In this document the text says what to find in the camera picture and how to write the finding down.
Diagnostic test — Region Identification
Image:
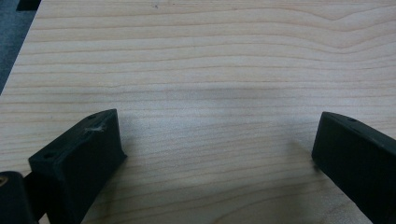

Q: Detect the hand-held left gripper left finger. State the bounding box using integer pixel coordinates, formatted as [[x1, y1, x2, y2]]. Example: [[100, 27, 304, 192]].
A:
[[28, 108, 128, 224]]

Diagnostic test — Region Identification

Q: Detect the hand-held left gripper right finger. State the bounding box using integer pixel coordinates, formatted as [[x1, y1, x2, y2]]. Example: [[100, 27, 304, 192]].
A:
[[311, 111, 396, 224]]

